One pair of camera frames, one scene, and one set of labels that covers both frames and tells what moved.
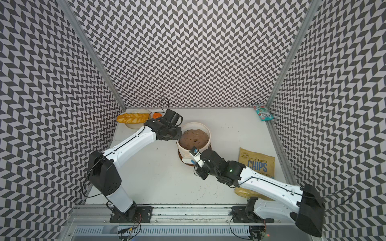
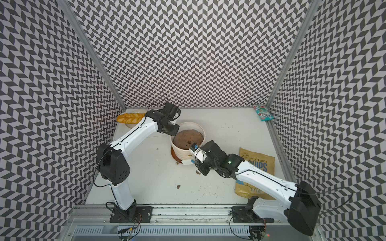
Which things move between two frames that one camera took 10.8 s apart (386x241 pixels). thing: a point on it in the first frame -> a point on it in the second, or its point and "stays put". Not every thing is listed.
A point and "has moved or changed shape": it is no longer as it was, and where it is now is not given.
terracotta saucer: x=180 y=158 -> x=178 y=160
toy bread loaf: x=132 y=118 stays put
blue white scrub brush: x=189 y=160 stays put
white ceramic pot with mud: x=194 y=134 has moved or changed shape
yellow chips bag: x=264 y=164 stays put
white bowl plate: x=134 y=125 stays put
